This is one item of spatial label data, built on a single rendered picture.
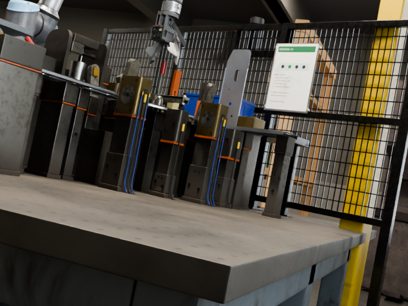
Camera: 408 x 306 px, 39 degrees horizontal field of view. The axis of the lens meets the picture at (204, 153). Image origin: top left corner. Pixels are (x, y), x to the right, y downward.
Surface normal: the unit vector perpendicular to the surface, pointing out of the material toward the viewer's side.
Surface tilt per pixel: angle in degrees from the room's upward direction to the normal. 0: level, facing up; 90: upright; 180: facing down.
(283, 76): 90
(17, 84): 90
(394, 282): 90
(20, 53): 90
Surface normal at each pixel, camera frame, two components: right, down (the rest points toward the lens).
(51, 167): 0.76, 0.12
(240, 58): -0.62, -0.16
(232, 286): 0.92, 0.16
